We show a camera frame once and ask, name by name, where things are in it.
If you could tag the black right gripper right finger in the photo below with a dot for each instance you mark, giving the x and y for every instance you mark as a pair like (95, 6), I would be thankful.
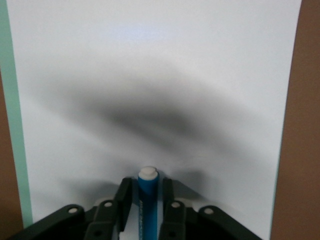
(180, 220)

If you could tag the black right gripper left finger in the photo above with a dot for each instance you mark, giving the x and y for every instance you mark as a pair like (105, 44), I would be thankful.
(107, 220)

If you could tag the blue marker white cap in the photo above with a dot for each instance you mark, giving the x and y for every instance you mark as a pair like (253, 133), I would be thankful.
(147, 195)

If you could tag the white paper on green clipboard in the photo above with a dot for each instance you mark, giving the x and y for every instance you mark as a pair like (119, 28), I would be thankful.
(15, 100)

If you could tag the white paper sheet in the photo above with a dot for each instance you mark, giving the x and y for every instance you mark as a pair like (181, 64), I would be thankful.
(150, 50)

